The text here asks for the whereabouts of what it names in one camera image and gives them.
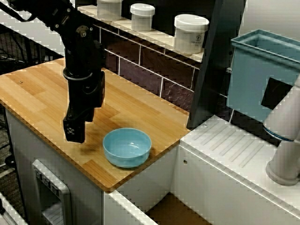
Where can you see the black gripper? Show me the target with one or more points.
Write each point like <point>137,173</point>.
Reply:
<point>86,93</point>

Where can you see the light blue bowl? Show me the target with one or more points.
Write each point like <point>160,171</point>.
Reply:
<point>126,146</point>

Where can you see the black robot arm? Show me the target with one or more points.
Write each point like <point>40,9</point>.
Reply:
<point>75,35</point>

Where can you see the white toy sink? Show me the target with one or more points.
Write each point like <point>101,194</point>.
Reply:
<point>211,175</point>

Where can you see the white toy kitchen cabinet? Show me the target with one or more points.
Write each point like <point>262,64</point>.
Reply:
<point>23,152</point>

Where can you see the grey toy dishwasher panel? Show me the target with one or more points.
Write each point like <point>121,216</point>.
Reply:
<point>58,194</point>

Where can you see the small white plastic jar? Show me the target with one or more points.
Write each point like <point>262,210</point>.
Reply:
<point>141,18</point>

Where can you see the black vertical panel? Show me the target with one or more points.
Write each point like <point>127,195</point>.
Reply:
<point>211,70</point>

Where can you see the teal toy box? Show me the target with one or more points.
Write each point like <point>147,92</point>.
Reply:
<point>246,82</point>

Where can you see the grey toy faucet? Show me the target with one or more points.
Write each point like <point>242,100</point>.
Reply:
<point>281,165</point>

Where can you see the light wooden wall shelf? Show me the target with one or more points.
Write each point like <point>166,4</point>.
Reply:
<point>145,33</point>

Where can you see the aluminium extrusion frame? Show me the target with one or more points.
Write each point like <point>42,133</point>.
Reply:
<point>9,211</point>

